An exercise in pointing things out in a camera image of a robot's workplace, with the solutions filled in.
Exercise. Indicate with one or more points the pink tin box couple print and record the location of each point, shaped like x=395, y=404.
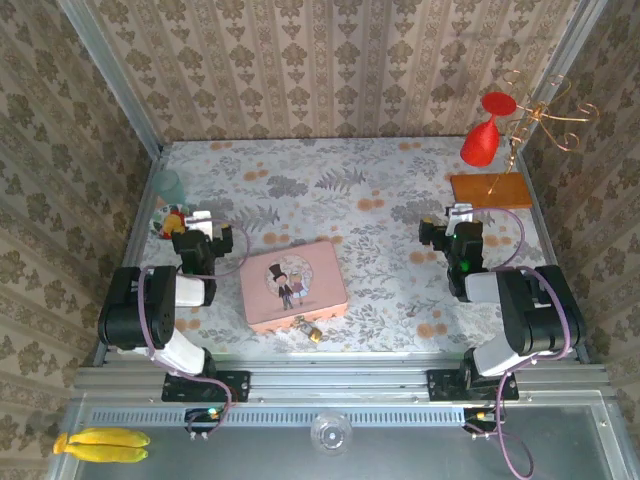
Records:
x=292, y=287

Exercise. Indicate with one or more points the small metal key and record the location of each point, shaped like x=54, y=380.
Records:
x=410, y=314

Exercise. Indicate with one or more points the small brass padlock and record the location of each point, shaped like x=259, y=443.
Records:
x=311, y=334

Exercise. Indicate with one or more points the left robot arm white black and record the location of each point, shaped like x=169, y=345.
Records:
x=132, y=310

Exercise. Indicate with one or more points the yellow red toy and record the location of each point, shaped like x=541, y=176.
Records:
x=172, y=223

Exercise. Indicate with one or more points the patterned small bowl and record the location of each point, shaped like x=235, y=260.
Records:
x=161, y=220

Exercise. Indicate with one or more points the floral table cloth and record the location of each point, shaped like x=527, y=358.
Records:
x=380, y=260

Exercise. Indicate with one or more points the pale green plastic cup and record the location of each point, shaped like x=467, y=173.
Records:
x=170, y=186

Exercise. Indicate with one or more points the red wine glass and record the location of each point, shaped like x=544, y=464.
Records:
x=480, y=142

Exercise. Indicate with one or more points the black controller board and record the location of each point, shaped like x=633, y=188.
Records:
x=477, y=419
x=200, y=417

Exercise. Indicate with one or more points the yellow banana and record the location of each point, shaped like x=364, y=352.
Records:
x=110, y=436
x=105, y=453

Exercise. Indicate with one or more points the clear drinking glass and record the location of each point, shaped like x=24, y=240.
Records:
x=331, y=434

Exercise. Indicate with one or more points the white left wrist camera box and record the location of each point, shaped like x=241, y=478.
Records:
x=201, y=220

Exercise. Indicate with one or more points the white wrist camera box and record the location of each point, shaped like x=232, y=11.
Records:
x=460, y=212
x=201, y=220

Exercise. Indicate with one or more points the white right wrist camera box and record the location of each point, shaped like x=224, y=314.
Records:
x=460, y=212

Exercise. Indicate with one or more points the aluminium side rail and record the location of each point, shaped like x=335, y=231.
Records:
x=547, y=240
x=142, y=215

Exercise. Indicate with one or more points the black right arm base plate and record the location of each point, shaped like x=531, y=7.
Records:
x=442, y=385

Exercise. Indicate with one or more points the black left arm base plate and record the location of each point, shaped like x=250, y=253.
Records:
x=235, y=385

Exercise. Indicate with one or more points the long aluminium frame rail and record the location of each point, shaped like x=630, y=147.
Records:
x=340, y=385

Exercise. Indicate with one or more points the aluminium frame post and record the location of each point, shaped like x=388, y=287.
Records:
x=116, y=75
x=570, y=50

